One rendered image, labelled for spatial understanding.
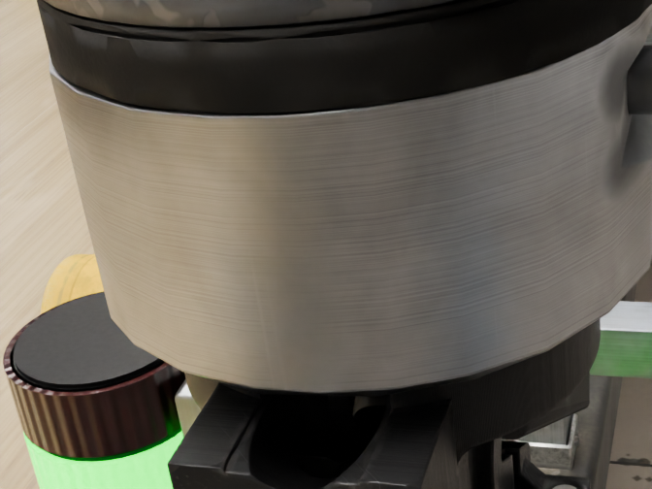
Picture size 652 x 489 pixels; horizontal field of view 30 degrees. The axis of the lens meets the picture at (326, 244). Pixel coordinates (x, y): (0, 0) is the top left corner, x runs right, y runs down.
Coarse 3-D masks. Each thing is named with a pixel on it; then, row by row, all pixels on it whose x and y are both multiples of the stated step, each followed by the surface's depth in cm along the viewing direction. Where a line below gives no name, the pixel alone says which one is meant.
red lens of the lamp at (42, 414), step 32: (32, 320) 39; (128, 384) 35; (160, 384) 35; (32, 416) 36; (64, 416) 35; (96, 416) 35; (128, 416) 35; (160, 416) 36; (64, 448) 36; (96, 448) 35; (128, 448) 35
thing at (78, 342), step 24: (48, 312) 39; (72, 312) 38; (96, 312) 38; (24, 336) 38; (48, 336) 37; (72, 336) 37; (96, 336) 37; (120, 336) 37; (24, 360) 36; (48, 360) 36; (72, 360) 36; (96, 360) 36; (120, 360) 36; (144, 360) 35; (48, 384) 35; (72, 384) 35; (96, 384) 35; (120, 456) 36
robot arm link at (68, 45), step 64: (64, 0) 15; (128, 0) 14; (192, 0) 14; (256, 0) 14; (320, 0) 14; (384, 0) 14; (448, 0) 14; (512, 0) 14; (576, 0) 15; (640, 0) 16; (64, 64) 16; (128, 64) 15; (192, 64) 14; (256, 64) 14; (320, 64) 14; (384, 64) 14; (448, 64) 14; (512, 64) 14
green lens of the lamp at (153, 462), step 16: (32, 448) 37; (160, 448) 36; (176, 448) 36; (48, 464) 36; (64, 464) 36; (80, 464) 36; (96, 464) 36; (112, 464) 36; (128, 464) 36; (144, 464) 36; (160, 464) 36; (48, 480) 37; (64, 480) 36; (80, 480) 36; (96, 480) 36; (112, 480) 36; (128, 480) 36; (144, 480) 36; (160, 480) 36
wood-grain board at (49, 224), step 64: (0, 0) 164; (0, 64) 138; (0, 128) 120; (0, 192) 106; (64, 192) 104; (0, 256) 94; (64, 256) 93; (0, 320) 85; (0, 384) 78; (0, 448) 72
